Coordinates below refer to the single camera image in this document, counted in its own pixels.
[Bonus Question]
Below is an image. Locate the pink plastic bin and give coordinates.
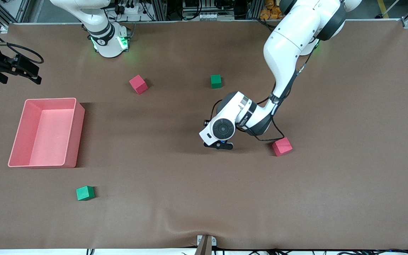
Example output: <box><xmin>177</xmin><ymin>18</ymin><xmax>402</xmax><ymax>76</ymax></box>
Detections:
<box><xmin>8</xmin><ymin>98</ymin><xmax>85</xmax><ymax>168</ymax></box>

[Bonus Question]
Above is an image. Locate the pink foam cube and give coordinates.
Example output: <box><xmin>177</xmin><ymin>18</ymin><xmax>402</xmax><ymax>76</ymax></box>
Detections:
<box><xmin>129</xmin><ymin>74</ymin><xmax>148</xmax><ymax>95</ymax></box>
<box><xmin>272</xmin><ymin>137</ymin><xmax>293</xmax><ymax>157</ymax></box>

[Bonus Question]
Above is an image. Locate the white power strip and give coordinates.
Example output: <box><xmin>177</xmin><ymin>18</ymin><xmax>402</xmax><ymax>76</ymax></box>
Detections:
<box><xmin>117</xmin><ymin>3</ymin><xmax>141</xmax><ymax>15</ymax></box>

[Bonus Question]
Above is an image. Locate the white terminal block row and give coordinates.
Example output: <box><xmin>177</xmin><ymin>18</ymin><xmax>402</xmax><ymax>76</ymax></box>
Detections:
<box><xmin>196</xmin><ymin>12</ymin><xmax>223</xmax><ymax>20</ymax></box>

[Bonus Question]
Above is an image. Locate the brown table cover sheet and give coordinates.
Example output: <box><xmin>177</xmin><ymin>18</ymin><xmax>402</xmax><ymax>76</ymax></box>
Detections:
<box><xmin>0</xmin><ymin>19</ymin><xmax>408</xmax><ymax>250</ymax></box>

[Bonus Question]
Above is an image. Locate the orange snack bag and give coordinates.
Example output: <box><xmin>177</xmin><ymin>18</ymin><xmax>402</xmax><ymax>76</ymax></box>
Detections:
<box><xmin>260</xmin><ymin>0</ymin><xmax>287</xmax><ymax>20</ymax></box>

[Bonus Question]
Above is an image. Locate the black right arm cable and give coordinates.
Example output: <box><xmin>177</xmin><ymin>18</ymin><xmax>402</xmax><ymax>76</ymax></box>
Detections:
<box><xmin>0</xmin><ymin>18</ymin><xmax>44</xmax><ymax>65</ymax></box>

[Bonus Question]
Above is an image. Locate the aluminium frame post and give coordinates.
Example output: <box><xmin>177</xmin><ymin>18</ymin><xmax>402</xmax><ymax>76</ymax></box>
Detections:
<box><xmin>153</xmin><ymin>0</ymin><xmax>167</xmax><ymax>21</ymax></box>
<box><xmin>247</xmin><ymin>0</ymin><xmax>263</xmax><ymax>20</ymax></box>

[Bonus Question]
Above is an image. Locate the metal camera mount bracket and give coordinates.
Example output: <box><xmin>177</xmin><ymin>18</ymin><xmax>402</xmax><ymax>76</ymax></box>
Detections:
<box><xmin>194</xmin><ymin>234</ymin><xmax>217</xmax><ymax>255</ymax></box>

